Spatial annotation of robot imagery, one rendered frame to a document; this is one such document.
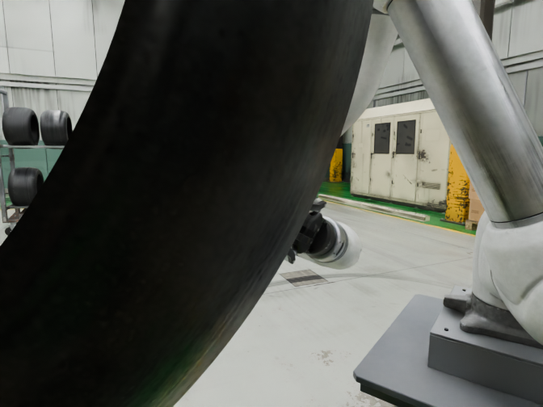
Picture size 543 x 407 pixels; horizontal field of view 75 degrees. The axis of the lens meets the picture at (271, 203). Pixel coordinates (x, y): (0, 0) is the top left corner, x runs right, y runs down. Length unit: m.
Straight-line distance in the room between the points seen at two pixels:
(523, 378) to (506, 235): 0.31
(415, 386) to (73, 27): 11.47
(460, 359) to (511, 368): 0.08
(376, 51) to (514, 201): 0.37
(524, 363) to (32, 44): 11.55
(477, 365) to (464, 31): 0.59
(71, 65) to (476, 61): 11.17
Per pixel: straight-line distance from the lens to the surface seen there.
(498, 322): 0.85
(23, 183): 5.57
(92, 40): 11.61
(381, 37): 0.76
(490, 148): 0.58
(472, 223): 5.65
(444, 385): 0.82
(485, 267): 0.80
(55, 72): 11.51
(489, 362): 0.82
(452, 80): 0.58
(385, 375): 0.80
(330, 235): 0.66
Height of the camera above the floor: 1.09
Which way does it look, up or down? 8 degrees down
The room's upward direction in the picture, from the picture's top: straight up
